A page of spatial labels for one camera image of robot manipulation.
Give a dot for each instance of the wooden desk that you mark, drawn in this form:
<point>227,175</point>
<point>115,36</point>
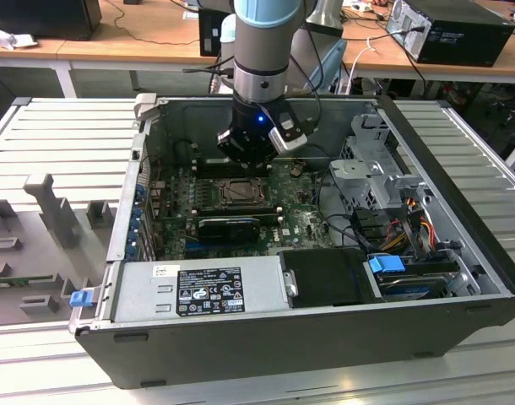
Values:
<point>156,46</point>

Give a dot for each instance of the silver hard disk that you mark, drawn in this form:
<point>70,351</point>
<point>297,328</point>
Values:
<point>413,287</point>

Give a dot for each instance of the grey case latch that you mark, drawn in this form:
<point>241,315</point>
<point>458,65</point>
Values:
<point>145,105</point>

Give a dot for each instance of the black box on desk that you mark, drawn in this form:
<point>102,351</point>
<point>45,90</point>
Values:
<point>46,19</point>

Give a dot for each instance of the black plastic bay cover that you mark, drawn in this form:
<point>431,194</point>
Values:
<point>325,274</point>

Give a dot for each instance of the black graphics card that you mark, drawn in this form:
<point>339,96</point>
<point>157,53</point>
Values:
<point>228,231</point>

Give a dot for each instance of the crumpled white paper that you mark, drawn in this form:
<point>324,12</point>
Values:
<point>12,40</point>

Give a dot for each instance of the black open PC case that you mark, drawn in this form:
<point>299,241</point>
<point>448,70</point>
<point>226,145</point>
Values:
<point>283,350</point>

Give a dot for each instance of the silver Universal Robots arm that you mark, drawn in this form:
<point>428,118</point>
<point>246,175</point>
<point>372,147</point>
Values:
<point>261,42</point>

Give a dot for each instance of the black desktop PC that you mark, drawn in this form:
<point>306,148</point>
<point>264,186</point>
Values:
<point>464,38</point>

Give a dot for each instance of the CPU socket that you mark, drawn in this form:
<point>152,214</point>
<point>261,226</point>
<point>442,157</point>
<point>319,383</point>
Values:
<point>269,198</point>

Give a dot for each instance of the grey power supply unit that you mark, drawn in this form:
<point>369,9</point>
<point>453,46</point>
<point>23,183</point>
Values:
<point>135,291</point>

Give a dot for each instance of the green RAM stick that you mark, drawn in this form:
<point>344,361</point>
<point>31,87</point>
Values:
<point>21,282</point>

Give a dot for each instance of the silver metal drive cage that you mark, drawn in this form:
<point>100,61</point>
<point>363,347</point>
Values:
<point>359,173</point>

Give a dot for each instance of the small black tower case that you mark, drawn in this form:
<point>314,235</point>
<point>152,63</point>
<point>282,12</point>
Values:
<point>209,34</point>

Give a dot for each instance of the blue case latch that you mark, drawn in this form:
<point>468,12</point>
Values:
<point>80,299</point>

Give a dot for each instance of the green motherboard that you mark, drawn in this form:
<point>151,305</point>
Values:
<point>299,228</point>

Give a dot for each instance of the grey plastic parts rack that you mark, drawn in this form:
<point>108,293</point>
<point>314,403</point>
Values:
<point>34,249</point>

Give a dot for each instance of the round coin battery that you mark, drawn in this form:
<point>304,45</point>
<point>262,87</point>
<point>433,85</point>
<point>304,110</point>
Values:
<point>295,171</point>

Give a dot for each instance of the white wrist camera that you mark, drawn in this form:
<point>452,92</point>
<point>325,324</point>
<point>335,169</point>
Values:
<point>289,137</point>

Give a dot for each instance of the blue disk carrier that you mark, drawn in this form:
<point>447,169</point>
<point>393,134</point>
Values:
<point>386,270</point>

